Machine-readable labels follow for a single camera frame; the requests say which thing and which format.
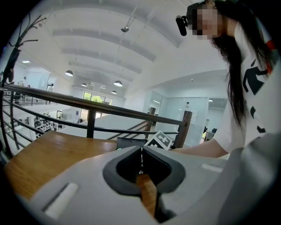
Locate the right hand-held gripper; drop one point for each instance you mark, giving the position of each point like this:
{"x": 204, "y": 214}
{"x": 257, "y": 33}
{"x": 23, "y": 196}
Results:
{"x": 159, "y": 141}

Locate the black head-mounted camera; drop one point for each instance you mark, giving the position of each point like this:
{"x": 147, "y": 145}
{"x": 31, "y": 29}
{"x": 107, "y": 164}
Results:
{"x": 182, "y": 25}

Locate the square ceiling light panel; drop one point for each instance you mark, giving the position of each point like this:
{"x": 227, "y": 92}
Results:
{"x": 26, "y": 62}

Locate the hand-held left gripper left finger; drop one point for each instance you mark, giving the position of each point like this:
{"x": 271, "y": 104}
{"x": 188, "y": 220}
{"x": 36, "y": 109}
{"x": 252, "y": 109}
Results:
{"x": 123, "y": 175}

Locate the black box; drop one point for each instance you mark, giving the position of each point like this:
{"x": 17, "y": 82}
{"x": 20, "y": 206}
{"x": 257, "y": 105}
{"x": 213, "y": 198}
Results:
{"x": 129, "y": 142}

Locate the white printed t-shirt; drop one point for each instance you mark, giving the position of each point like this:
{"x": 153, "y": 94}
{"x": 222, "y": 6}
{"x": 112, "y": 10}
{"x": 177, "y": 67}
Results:
{"x": 232, "y": 123}

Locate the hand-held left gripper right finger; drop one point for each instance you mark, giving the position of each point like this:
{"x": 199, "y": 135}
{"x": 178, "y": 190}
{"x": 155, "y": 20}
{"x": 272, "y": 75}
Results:
{"x": 169, "y": 173}

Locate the large window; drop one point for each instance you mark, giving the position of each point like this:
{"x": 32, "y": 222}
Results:
{"x": 97, "y": 98}

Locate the black tree-shaped coat rack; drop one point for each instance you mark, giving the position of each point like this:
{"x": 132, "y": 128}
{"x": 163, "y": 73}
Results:
{"x": 11, "y": 61}

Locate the dark metal railing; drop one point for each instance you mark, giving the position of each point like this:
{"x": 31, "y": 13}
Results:
{"x": 65, "y": 100}

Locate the brown wooden table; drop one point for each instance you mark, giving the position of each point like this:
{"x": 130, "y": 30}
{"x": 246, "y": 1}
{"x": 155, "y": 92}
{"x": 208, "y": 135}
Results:
{"x": 55, "y": 153}

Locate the person's right forearm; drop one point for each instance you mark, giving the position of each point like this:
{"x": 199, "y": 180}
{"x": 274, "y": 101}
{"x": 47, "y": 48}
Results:
{"x": 197, "y": 150}

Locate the silver ceiling dome fixture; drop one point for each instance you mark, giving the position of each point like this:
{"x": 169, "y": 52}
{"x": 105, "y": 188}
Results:
{"x": 125, "y": 29}

